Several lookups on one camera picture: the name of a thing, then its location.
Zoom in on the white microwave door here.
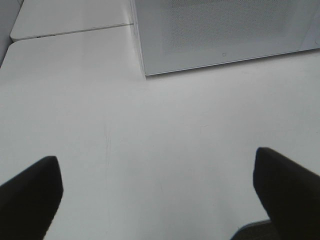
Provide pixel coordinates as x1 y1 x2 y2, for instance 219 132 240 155
131 0 320 77

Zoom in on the white microwave oven body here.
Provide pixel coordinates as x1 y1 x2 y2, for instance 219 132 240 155
129 0 320 55

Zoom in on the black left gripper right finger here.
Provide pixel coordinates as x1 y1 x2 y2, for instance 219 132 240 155
253 147 320 240

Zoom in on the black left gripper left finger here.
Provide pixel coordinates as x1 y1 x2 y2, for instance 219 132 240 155
0 156 64 240

